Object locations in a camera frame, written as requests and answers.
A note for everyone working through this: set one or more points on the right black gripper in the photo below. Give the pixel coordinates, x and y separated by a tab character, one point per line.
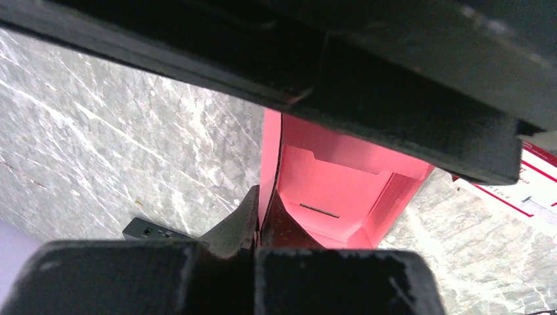
459	84

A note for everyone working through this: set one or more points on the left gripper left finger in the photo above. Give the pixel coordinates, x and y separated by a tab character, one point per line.
213	274

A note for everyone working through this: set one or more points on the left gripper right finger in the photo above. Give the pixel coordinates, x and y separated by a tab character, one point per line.
296	275

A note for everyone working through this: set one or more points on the red cardboard paper box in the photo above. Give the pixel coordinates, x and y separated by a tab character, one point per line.
321	188

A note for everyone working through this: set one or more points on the black box near left arm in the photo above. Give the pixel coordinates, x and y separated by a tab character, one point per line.
140	229

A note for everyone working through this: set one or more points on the small red white box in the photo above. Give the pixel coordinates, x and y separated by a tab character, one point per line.
532	199

